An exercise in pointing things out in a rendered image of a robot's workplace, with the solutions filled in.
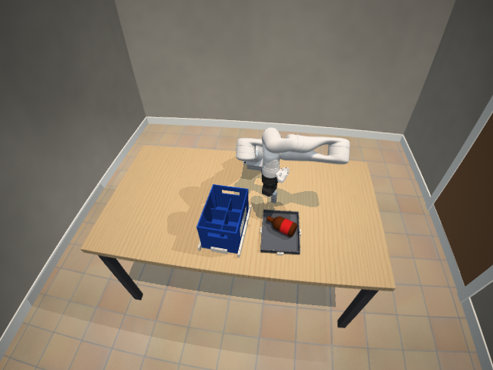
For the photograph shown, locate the blue plastic crate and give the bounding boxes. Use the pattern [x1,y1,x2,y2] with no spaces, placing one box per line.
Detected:
[196,184,249,254]

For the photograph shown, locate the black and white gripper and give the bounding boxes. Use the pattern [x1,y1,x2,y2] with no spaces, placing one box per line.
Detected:
[261,165,290,204]

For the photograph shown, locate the brown bottle with red label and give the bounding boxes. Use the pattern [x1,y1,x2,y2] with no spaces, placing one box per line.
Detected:
[267,216,297,237]

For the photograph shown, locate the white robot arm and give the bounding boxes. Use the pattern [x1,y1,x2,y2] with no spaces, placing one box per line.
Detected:
[236,127,350,169]

